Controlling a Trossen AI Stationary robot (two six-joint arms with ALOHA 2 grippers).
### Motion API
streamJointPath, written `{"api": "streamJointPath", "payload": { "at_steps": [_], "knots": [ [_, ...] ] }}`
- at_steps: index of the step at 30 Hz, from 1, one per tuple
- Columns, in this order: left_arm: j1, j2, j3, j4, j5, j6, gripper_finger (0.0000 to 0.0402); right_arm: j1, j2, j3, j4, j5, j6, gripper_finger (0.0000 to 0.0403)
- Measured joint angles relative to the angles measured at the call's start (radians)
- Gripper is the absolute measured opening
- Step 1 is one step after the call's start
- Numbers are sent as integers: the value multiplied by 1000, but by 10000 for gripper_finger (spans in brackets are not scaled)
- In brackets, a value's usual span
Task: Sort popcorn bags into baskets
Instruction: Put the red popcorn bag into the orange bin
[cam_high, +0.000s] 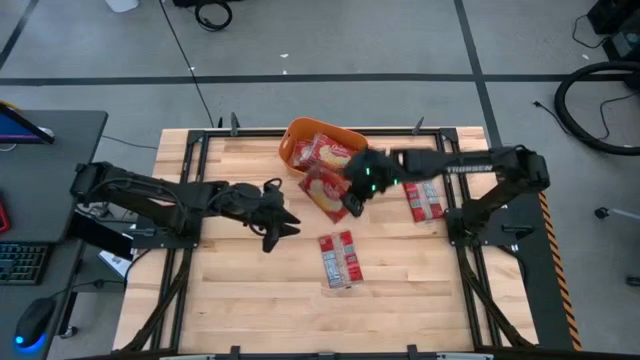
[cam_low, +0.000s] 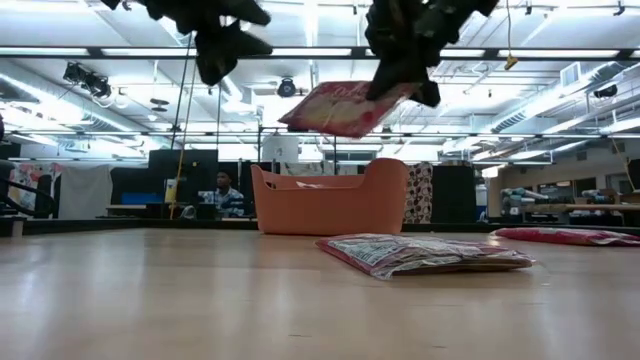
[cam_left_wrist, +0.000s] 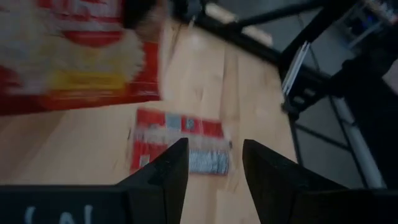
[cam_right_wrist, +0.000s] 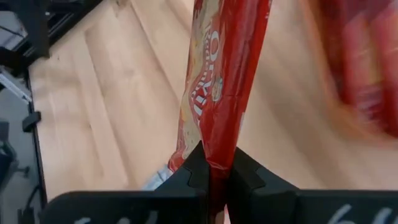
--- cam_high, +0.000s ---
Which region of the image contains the black platform with striped edge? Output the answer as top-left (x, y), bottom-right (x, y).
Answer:
top-left (497, 173), bottom-right (584, 351)

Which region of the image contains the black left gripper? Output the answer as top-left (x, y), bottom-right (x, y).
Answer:
top-left (243, 183), bottom-right (303, 254)

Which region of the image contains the white box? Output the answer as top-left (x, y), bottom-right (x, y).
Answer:
top-left (97, 249), bottom-right (134, 279)

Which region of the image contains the thin black cable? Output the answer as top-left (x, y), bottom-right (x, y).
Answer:
top-left (598, 93), bottom-right (637, 142)
top-left (571, 13), bottom-right (609, 50)

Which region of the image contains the black cable with plug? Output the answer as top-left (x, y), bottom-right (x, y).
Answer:
top-left (532, 100), bottom-right (572, 137)

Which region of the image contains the black computer mouse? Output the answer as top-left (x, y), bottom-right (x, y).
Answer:
top-left (13, 297), bottom-right (57, 350)

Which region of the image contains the white bucket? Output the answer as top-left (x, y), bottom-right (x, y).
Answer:
top-left (104, 0), bottom-right (140, 14)

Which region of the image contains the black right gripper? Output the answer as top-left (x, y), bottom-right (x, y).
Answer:
top-left (341, 148), bottom-right (402, 219)

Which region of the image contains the coiled black cable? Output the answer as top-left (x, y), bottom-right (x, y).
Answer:
top-left (193, 0), bottom-right (234, 33)

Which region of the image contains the long black floor cable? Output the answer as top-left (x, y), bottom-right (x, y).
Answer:
top-left (158, 0), bottom-right (216, 129)

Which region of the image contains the orange plastic basket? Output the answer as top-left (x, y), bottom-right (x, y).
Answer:
top-left (277, 116), bottom-right (370, 177)

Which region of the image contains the white leg with caster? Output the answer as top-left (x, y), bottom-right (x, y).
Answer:
top-left (593, 206), bottom-right (640, 222)

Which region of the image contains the computer monitor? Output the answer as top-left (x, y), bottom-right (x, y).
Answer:
top-left (0, 102), bottom-right (56, 146)

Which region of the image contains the black equipment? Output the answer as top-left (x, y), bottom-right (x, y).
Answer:
top-left (587, 0), bottom-right (640, 64)

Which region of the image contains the backlit computer keyboard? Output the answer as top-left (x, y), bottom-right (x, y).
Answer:
top-left (0, 242), bottom-right (51, 287)

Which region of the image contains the thick black hose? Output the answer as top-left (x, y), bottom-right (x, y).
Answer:
top-left (553, 60), bottom-right (640, 157)

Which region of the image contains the black metal table frame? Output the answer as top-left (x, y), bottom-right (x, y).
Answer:
top-left (119, 113), bottom-right (541, 360)

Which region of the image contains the dark grey desk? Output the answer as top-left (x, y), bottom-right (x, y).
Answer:
top-left (0, 109), bottom-right (109, 360)

